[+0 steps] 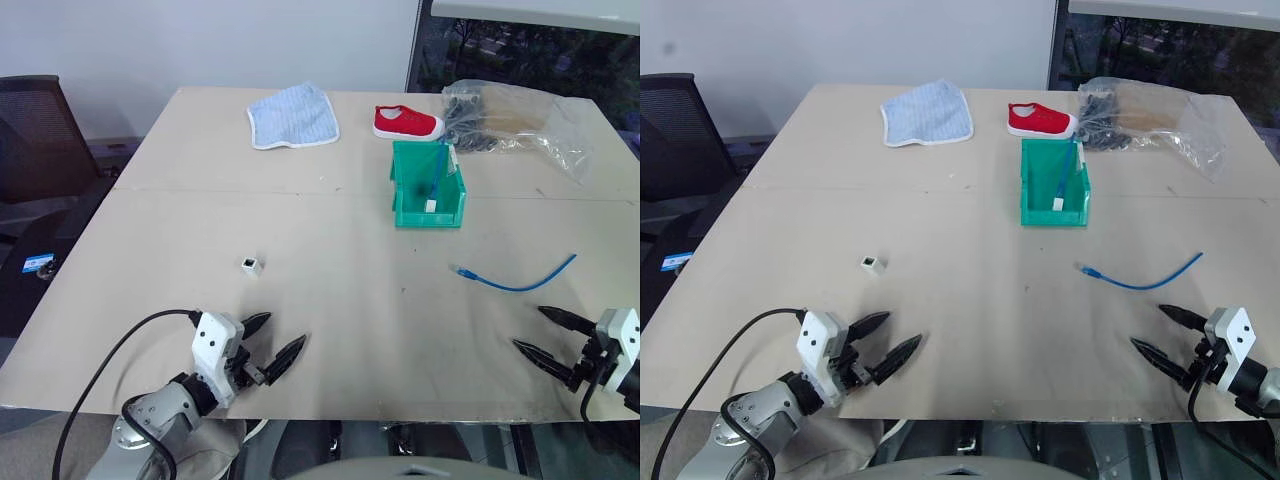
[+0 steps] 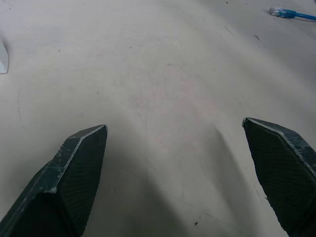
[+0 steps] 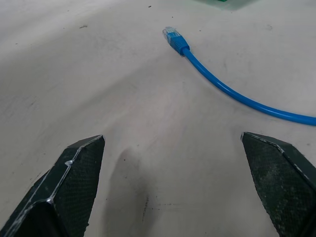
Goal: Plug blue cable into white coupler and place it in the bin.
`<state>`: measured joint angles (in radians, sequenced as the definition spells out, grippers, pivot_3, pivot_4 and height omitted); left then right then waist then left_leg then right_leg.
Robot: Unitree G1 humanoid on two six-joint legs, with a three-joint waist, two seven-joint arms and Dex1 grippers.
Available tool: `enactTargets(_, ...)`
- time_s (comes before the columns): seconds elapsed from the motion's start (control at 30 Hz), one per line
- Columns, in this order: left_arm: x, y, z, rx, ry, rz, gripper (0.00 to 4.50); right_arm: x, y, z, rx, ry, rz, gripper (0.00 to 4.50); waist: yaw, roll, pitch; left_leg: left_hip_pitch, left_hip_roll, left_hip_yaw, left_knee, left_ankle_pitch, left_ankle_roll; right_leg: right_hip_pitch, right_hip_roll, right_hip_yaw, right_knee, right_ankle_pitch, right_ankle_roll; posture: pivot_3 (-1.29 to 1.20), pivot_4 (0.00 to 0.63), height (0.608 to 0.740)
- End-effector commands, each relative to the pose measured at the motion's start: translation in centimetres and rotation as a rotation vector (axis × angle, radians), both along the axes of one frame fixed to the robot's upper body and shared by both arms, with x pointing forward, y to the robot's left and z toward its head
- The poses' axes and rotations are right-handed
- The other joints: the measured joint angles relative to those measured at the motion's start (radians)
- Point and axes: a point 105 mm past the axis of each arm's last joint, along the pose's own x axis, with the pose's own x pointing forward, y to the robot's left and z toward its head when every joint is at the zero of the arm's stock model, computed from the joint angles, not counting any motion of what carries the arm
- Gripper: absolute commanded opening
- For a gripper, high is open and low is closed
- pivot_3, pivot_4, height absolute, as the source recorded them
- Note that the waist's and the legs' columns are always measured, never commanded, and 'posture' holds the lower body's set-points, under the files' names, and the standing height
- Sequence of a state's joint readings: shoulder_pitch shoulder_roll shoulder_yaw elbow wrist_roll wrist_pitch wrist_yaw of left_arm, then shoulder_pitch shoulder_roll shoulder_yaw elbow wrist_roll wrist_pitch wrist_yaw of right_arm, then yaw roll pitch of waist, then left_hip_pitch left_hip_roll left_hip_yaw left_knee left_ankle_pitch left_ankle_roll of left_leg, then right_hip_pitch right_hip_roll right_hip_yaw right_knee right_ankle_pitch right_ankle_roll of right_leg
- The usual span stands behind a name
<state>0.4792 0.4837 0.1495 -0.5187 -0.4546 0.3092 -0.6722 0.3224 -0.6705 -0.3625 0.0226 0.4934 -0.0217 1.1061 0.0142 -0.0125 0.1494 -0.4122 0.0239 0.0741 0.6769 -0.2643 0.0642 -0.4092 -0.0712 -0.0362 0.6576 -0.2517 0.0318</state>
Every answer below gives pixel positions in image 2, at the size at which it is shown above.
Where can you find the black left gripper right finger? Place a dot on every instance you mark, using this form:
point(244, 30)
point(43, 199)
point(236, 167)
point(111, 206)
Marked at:
point(284, 172)

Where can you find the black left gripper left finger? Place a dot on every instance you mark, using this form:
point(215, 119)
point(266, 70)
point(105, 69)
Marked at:
point(71, 177)

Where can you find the white object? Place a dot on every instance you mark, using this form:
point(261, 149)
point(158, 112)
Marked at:
point(3, 58)

